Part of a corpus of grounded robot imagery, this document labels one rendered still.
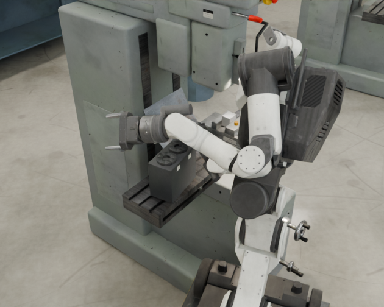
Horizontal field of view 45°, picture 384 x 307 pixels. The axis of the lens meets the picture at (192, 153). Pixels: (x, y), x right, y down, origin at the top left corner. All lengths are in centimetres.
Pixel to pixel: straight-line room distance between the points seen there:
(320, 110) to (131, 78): 116
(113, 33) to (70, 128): 228
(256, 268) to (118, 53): 119
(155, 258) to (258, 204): 160
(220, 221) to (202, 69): 83
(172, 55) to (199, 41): 18
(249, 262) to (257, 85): 86
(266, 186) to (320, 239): 195
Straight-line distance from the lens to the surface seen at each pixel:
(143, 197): 214
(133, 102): 240
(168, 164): 200
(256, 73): 134
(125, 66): 232
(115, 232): 308
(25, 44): 584
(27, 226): 352
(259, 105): 131
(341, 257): 326
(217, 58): 208
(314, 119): 144
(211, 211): 251
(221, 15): 198
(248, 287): 197
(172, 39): 219
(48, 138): 439
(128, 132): 146
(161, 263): 289
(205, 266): 229
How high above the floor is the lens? 234
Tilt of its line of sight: 36 degrees down
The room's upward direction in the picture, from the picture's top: straight up
